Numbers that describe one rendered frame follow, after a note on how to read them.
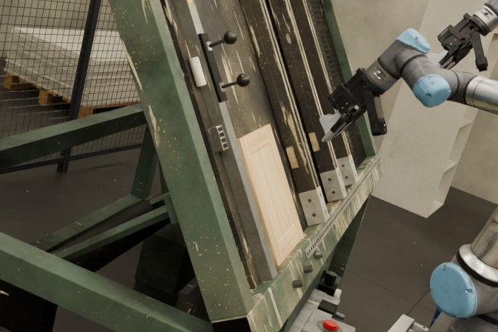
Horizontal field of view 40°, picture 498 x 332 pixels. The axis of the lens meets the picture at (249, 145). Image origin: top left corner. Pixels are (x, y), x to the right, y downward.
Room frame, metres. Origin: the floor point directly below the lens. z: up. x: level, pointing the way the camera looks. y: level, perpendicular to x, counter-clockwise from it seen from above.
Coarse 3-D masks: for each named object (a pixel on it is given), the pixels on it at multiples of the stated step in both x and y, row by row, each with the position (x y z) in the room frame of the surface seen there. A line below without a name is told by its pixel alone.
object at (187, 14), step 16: (176, 0) 1.94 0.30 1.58; (192, 16) 1.93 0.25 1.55; (192, 32) 1.92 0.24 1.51; (192, 48) 1.92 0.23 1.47; (208, 80) 1.90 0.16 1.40; (208, 96) 1.90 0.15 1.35; (208, 112) 1.89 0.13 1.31; (224, 112) 1.90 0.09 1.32; (224, 128) 1.88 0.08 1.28; (224, 160) 1.87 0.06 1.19; (240, 160) 1.89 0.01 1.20; (240, 176) 1.86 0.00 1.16; (240, 192) 1.85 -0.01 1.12; (240, 208) 1.85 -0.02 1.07; (256, 208) 1.88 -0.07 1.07; (256, 224) 1.84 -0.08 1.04; (256, 240) 1.83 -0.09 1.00; (256, 256) 1.83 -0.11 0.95; (272, 256) 1.86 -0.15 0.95; (272, 272) 1.82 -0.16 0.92
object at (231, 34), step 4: (228, 32) 1.85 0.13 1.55; (232, 32) 1.85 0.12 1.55; (224, 36) 1.85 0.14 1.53; (228, 36) 1.84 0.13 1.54; (232, 36) 1.85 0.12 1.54; (236, 36) 1.86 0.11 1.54; (220, 40) 1.89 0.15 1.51; (224, 40) 1.86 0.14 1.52; (228, 40) 1.85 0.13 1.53; (232, 40) 1.85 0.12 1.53; (236, 40) 1.86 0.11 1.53; (208, 44) 1.92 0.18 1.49; (212, 44) 1.91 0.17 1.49; (216, 44) 1.90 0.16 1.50; (208, 48) 1.92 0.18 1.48; (212, 48) 1.93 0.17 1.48
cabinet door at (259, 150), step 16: (240, 144) 1.99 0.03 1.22; (256, 144) 2.11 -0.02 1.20; (272, 144) 2.25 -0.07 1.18; (256, 160) 2.07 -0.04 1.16; (272, 160) 2.20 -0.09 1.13; (256, 176) 2.02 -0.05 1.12; (272, 176) 2.15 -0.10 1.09; (256, 192) 1.98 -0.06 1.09; (272, 192) 2.10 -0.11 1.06; (288, 192) 2.24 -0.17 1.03; (272, 208) 2.06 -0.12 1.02; (288, 208) 2.19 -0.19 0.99; (272, 224) 2.00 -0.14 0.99; (288, 224) 2.14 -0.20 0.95; (272, 240) 1.96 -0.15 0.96; (288, 240) 2.08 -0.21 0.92
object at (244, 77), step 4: (240, 76) 1.83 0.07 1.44; (244, 76) 1.83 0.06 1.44; (248, 76) 1.84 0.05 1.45; (236, 80) 1.84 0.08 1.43; (240, 80) 1.83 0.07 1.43; (244, 80) 1.83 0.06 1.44; (248, 80) 1.83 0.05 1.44; (220, 84) 1.91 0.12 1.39; (224, 84) 1.90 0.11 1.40; (228, 84) 1.88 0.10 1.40; (232, 84) 1.87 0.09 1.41; (240, 84) 1.83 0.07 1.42; (244, 84) 1.83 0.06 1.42; (248, 84) 1.84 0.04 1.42; (220, 88) 1.90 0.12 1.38; (224, 88) 1.91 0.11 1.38
